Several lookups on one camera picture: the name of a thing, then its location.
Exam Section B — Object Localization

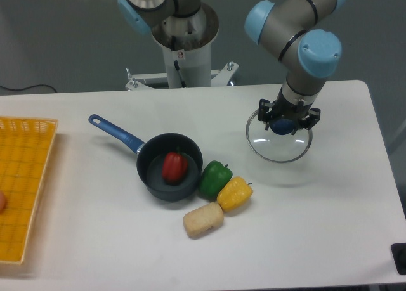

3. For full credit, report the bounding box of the red bell pepper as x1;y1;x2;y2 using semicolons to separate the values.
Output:
162;148;188;185

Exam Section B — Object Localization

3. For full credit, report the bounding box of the yellow woven basket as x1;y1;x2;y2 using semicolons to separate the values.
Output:
1;116;58;264

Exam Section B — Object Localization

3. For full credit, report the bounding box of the yellow bell pepper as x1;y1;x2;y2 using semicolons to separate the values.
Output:
216;176;253;212

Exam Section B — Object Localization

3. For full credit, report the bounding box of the glass pot lid blue knob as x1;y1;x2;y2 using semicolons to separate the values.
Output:
246;110;313;163

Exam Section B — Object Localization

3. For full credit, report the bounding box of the dark pot blue handle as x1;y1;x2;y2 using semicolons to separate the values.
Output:
89;114;203;202

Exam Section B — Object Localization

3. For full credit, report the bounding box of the black cable on floor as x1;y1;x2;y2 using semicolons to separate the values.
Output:
0;84;58;93

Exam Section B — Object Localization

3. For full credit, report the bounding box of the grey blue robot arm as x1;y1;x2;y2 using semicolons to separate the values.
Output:
117;0;346;135

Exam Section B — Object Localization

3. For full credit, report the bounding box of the beige bread piece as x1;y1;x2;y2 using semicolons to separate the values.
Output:
183;202;224;238

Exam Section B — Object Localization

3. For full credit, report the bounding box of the black object table corner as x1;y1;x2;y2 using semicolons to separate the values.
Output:
391;243;406;275

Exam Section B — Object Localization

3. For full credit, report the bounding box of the green bell pepper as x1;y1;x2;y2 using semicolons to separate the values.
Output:
199;160;233;199

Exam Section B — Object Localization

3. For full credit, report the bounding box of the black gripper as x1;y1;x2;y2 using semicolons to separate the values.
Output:
258;93;321;135

